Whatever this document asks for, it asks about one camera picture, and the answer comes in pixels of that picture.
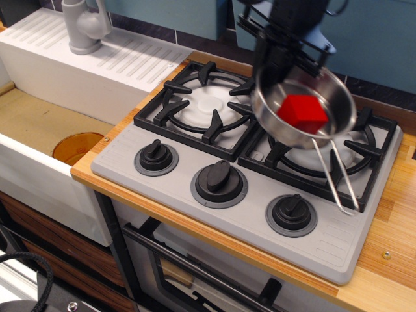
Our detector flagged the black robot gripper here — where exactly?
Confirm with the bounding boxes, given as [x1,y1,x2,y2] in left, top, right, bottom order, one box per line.
[237,1,336,89]

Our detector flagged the red wooden cube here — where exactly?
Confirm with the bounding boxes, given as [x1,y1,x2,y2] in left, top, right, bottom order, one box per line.
[276,94,329,134]

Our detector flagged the stainless steel pan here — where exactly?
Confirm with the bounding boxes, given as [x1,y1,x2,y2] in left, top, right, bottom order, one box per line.
[251,67,359,216]

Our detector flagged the grey toy stove top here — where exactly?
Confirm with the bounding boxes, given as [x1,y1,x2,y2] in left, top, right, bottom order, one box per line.
[90,61,404,286]

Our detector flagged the middle black stove knob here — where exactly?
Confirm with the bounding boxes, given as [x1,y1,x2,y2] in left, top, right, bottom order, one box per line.
[190,160,248,209]

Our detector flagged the black stove knob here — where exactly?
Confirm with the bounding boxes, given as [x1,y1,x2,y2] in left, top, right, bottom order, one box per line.
[190,160,248,209]
[134,139,179,177]
[265,194,318,238]

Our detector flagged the left black stove knob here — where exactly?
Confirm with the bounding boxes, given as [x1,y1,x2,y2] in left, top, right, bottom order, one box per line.
[134,139,179,177]

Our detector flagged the right black stove knob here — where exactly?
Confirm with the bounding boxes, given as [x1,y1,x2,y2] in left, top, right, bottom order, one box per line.
[265,194,318,238]

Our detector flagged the black left burner grate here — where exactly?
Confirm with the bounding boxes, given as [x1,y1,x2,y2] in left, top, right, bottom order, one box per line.
[134,62,257,165]

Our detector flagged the black burner grate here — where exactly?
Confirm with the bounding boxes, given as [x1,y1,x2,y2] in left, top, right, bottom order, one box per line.
[238,107,400,212]
[134,62,257,165]

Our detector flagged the black right burner grate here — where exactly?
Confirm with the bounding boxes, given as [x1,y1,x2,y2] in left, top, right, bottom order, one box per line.
[238,107,400,212]

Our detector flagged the grey toy faucet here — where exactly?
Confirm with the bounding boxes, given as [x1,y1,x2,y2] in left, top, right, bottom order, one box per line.
[62,0,112,55]

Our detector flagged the orange translucent plate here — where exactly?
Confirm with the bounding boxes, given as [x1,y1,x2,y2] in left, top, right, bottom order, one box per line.
[52,132,103,166]

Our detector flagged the white toy sink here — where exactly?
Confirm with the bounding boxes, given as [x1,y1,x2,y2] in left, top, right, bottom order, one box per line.
[1,8,191,246]

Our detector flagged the oven door with window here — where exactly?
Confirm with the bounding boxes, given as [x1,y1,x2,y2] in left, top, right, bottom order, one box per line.
[113,201,342,311]

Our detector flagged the wooden drawer fronts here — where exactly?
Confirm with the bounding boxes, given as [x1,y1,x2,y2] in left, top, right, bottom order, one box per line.
[1,194,138,311]

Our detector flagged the black oven door handle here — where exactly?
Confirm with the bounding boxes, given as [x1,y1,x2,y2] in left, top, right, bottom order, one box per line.
[122,218,283,311]

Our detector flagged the black braided foreground cable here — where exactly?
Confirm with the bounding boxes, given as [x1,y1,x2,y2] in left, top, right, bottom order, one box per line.
[0,252,54,312]

